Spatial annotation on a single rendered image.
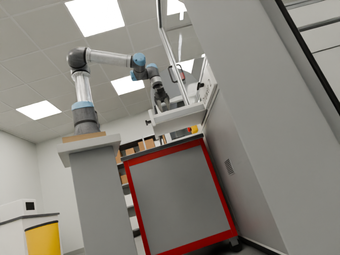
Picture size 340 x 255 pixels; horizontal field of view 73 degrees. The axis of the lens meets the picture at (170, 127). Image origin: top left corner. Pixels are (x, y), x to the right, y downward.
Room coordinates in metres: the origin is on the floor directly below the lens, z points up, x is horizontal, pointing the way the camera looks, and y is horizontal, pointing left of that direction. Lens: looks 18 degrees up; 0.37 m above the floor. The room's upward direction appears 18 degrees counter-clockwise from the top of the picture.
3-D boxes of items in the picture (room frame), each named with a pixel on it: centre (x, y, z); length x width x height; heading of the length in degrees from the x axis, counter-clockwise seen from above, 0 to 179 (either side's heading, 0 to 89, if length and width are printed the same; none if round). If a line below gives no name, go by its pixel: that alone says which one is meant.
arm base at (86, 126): (1.12, 0.42, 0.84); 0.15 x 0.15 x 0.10
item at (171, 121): (1.44, -0.11, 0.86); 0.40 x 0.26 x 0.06; 95
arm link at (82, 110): (1.14, 0.42, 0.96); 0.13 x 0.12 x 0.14; 15
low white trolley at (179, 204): (1.83, 0.12, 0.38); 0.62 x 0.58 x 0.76; 5
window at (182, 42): (1.41, -0.25, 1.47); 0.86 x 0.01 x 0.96; 5
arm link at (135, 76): (1.35, 0.09, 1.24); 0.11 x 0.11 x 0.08; 15
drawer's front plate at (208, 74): (1.13, -0.25, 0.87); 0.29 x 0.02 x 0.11; 5
